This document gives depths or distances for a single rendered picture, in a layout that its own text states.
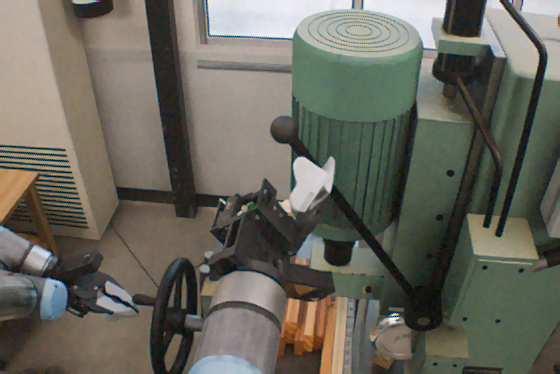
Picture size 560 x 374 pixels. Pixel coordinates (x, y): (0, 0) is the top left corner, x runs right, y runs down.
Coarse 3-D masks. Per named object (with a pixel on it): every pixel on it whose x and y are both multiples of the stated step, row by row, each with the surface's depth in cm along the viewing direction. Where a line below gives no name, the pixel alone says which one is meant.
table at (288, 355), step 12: (312, 240) 124; (300, 252) 121; (288, 348) 101; (276, 360) 99; (288, 360) 99; (300, 360) 99; (312, 360) 99; (276, 372) 97; (288, 372) 97; (300, 372) 97; (312, 372) 97
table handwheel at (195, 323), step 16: (176, 272) 110; (192, 272) 123; (160, 288) 106; (176, 288) 116; (192, 288) 127; (160, 304) 104; (176, 304) 116; (192, 304) 128; (160, 320) 103; (176, 320) 114; (192, 320) 115; (160, 336) 103; (192, 336) 127; (160, 352) 103; (160, 368) 104; (176, 368) 118
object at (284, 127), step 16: (272, 128) 63; (288, 128) 62; (336, 192) 68; (352, 208) 70; (352, 224) 71; (368, 240) 72; (384, 256) 74; (400, 272) 76; (416, 288) 81; (432, 288) 81; (416, 304) 78; (432, 304) 78; (416, 320) 79; (432, 320) 79; (448, 320) 82
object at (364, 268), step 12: (312, 252) 98; (360, 252) 97; (372, 252) 97; (312, 264) 95; (324, 264) 95; (348, 264) 95; (360, 264) 95; (372, 264) 95; (336, 276) 94; (348, 276) 94; (360, 276) 94; (372, 276) 93; (336, 288) 96; (348, 288) 96; (360, 288) 96
